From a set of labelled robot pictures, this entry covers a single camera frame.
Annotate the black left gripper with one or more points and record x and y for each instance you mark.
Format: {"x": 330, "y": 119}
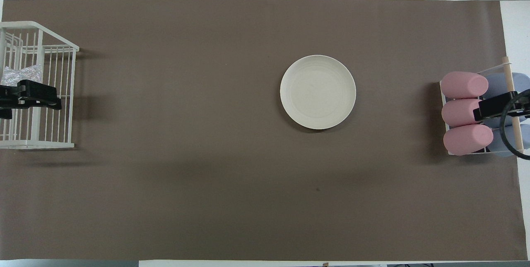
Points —
{"x": 7, "y": 95}

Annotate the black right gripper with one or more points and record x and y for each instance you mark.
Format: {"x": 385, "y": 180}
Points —
{"x": 522, "y": 101}

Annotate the clear plastic cloth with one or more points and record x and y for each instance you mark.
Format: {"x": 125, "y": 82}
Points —
{"x": 22, "y": 74}

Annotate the cream round plate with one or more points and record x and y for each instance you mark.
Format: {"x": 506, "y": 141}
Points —
{"x": 318, "y": 92}

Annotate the white cup holder rack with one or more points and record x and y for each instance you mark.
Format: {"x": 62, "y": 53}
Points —
{"x": 506, "y": 72}

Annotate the pink plastic cup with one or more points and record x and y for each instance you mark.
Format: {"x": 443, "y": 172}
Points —
{"x": 458, "y": 113}
{"x": 467, "y": 139}
{"x": 463, "y": 85}

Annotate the brown table mat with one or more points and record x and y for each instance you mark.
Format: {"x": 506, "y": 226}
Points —
{"x": 207, "y": 134}

